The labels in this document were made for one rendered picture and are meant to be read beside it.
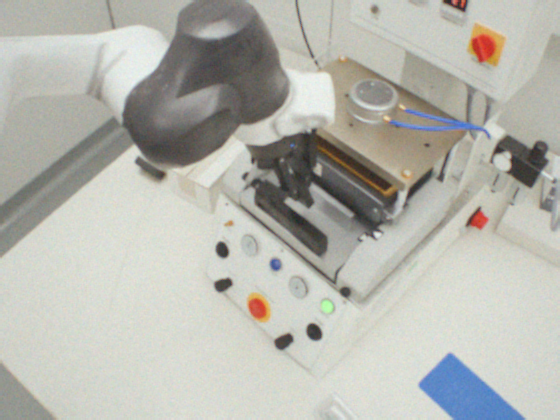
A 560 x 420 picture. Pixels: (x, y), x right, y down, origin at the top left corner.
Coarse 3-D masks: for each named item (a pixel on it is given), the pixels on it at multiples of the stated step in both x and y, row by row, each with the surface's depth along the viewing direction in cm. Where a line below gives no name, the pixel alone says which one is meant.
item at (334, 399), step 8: (328, 400) 85; (336, 400) 85; (320, 408) 84; (328, 408) 84; (336, 408) 84; (344, 408) 84; (320, 416) 83; (328, 416) 83; (336, 416) 83; (344, 416) 83; (352, 416) 83
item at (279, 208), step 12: (264, 192) 84; (264, 204) 84; (276, 204) 82; (276, 216) 83; (288, 216) 81; (300, 216) 80; (300, 228) 79; (312, 228) 79; (312, 240) 79; (324, 240) 78; (324, 252) 81
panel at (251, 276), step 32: (224, 224) 93; (256, 224) 90; (256, 256) 92; (288, 256) 87; (256, 288) 94; (288, 288) 88; (320, 288) 84; (256, 320) 96; (288, 320) 90; (320, 320) 85; (288, 352) 92; (320, 352) 87
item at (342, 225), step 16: (272, 176) 91; (432, 176) 91; (320, 192) 84; (256, 208) 87; (304, 208) 87; (320, 208) 86; (336, 208) 82; (272, 224) 86; (320, 224) 84; (336, 224) 84; (352, 224) 84; (368, 224) 84; (288, 240) 85; (304, 240) 82; (336, 240) 82; (352, 240) 82; (304, 256) 84; (320, 256) 80; (336, 256) 80; (336, 272) 79
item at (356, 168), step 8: (320, 136) 85; (320, 144) 84; (328, 144) 84; (328, 152) 82; (336, 152) 82; (344, 152) 82; (336, 160) 82; (344, 160) 81; (352, 160) 81; (352, 168) 80; (360, 168) 80; (360, 176) 79; (368, 176) 79; (376, 176) 79; (368, 184) 79; (376, 184) 78; (384, 184) 78; (384, 192) 77; (392, 192) 79
